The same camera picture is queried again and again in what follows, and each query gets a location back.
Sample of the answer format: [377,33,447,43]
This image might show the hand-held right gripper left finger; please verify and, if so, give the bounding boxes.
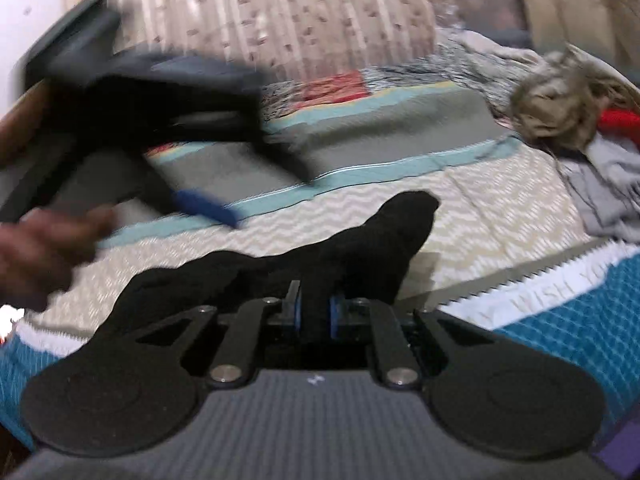
[117,280,303,388]

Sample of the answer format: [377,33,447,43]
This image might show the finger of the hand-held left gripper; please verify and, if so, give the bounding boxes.
[112,152,246,231]
[100,52,323,184]

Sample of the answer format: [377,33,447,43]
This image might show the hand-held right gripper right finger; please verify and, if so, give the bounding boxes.
[329,292,506,389]

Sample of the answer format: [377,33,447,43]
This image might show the black pants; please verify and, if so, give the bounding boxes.
[95,191,442,358]

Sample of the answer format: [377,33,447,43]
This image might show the person's left hand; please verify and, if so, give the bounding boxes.
[0,205,119,312]

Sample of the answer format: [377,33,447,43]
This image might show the dark wooden headboard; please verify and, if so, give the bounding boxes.
[0,82,51,167]

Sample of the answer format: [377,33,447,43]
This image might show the beige patterned curtain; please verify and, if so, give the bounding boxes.
[57,0,457,85]

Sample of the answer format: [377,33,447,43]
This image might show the red floral quilt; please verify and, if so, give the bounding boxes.
[257,69,453,113]

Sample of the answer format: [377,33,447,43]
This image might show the patterned teal beige bedsheet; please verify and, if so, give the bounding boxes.
[0,79,640,461]

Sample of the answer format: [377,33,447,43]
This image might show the grey blue patterned blanket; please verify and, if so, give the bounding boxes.
[365,27,551,117]

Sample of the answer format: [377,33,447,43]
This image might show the grey crumpled cloth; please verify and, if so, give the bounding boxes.
[559,132,640,247]

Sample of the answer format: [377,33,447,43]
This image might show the olive crumpled cloth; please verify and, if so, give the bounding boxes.
[509,44,640,155]

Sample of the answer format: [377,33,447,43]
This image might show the red cloth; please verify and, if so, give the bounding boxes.
[596,107,640,134]

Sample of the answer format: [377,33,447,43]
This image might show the tan cardboard box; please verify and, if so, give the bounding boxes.
[515,0,640,62]

